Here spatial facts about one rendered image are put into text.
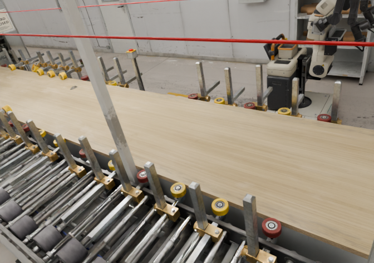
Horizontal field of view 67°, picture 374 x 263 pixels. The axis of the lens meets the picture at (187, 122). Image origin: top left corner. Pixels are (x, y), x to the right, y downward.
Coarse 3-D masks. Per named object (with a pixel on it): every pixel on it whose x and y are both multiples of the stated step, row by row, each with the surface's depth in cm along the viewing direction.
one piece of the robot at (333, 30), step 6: (330, 30) 246; (336, 30) 261; (342, 30) 258; (330, 36) 248; (336, 36) 248; (342, 36) 248; (324, 48) 253; (330, 48) 251; (336, 48) 248; (324, 54) 256; (330, 54) 253
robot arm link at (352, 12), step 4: (352, 0) 213; (356, 0) 212; (352, 4) 215; (356, 4) 213; (352, 8) 216; (356, 8) 215; (352, 12) 217; (356, 12) 216; (348, 16) 220; (352, 16) 218; (356, 16) 217; (348, 20) 221; (356, 20) 221; (348, 24) 222
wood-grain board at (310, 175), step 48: (0, 96) 313; (48, 96) 287; (144, 96) 247; (96, 144) 196; (144, 144) 186; (192, 144) 177; (240, 144) 168; (288, 144) 161; (336, 144) 154; (240, 192) 137; (288, 192) 132; (336, 192) 127; (336, 240) 109
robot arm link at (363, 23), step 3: (351, 21) 220; (360, 21) 220; (363, 21) 217; (366, 21) 216; (351, 24) 221; (354, 24) 220; (360, 24) 219; (363, 24) 217; (366, 24) 216; (369, 24) 216; (360, 27) 219; (363, 27) 218; (366, 27) 217; (369, 27) 217
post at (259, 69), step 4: (260, 64) 192; (256, 68) 194; (260, 68) 192; (256, 72) 195; (260, 72) 194; (256, 76) 197; (260, 76) 195; (256, 80) 199; (260, 80) 197; (260, 84) 198; (260, 88) 200; (260, 92) 202; (260, 96) 204; (260, 100) 206; (260, 104) 207
